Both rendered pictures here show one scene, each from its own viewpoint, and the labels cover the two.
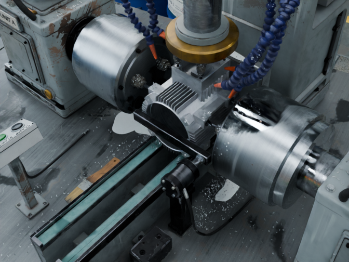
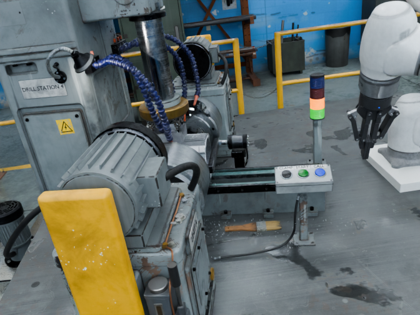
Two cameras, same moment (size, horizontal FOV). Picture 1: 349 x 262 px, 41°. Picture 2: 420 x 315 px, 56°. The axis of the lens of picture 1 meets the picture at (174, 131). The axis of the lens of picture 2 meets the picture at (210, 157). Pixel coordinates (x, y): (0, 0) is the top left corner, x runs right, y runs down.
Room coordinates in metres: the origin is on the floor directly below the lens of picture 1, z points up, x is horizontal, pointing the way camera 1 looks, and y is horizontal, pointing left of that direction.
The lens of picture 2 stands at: (1.59, 1.15, 1.66)
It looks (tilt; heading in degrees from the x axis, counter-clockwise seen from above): 26 degrees down; 237
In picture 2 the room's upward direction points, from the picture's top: 8 degrees counter-clockwise
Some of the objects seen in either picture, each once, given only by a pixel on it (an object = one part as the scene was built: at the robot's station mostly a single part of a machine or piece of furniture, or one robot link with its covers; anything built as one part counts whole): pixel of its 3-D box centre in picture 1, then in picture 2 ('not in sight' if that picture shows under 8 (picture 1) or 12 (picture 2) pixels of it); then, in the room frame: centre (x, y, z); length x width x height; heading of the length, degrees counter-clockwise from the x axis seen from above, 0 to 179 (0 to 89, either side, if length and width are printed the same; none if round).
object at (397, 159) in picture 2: not in sight; (404, 149); (0.08, 0.36, 0.86); 0.22 x 0.18 x 0.06; 54
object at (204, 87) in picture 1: (200, 73); (169, 137); (0.96, -0.08, 1.11); 0.12 x 0.11 x 0.07; 137
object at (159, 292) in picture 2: not in sight; (167, 292); (1.35, 0.56, 1.07); 0.08 x 0.07 x 0.20; 137
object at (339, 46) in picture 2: not in sight; (337, 45); (-3.70, -2.87, 0.30); 0.39 x 0.39 x 0.60
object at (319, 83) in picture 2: not in sight; (317, 81); (0.33, 0.10, 1.19); 0.06 x 0.06 x 0.04
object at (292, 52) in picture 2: not in sight; (285, 47); (-2.95, -3.25, 0.41); 0.52 x 0.47 x 0.82; 148
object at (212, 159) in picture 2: (170, 136); (214, 154); (0.82, 0.01, 1.01); 0.26 x 0.04 x 0.03; 47
